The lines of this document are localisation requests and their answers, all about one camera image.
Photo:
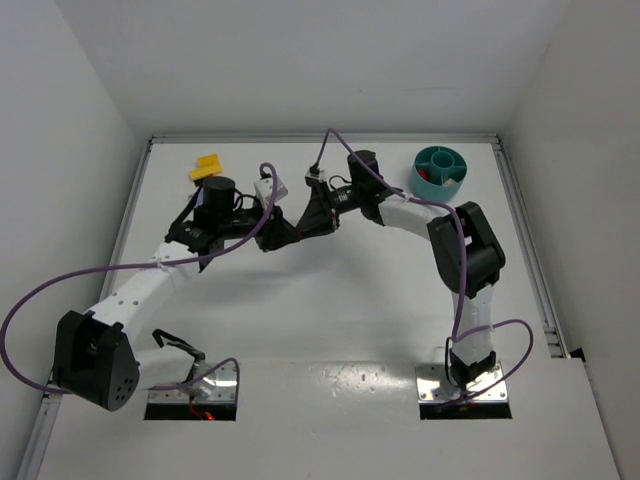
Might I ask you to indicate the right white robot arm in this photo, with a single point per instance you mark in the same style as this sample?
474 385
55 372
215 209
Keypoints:
468 255

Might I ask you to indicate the metal base plate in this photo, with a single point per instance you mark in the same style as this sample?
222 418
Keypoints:
433 387
217 387

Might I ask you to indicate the yellow lego brick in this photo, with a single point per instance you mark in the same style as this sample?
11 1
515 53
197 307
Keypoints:
210 163
203 172

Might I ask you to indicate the teal divided round container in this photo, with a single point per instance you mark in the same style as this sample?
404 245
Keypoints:
440 163

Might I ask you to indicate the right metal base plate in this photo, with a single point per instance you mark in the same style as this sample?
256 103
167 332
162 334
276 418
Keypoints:
433 387

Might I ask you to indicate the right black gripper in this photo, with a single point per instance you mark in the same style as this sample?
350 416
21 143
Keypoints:
329 206

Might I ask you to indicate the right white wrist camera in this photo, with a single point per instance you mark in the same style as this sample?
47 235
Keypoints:
315 175

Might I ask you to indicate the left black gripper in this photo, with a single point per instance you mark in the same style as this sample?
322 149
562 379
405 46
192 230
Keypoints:
263 232

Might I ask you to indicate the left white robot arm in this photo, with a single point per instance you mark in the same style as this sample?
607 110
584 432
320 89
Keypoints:
94 356

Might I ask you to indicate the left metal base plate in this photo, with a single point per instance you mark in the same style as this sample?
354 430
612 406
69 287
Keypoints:
217 387

